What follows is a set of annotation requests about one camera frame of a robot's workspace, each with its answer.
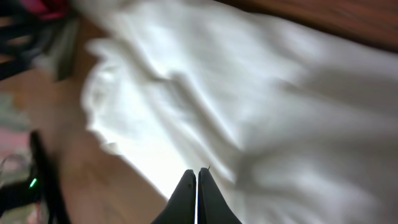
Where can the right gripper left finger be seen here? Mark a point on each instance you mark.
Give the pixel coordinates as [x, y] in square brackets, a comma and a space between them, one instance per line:
[180, 209]

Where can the white t-shirt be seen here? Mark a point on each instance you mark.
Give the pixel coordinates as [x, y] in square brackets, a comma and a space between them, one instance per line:
[295, 126]

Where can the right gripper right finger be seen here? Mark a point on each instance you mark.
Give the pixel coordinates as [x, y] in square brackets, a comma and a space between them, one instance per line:
[212, 207]

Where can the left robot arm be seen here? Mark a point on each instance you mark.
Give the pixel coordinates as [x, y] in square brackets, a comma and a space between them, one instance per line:
[38, 33]

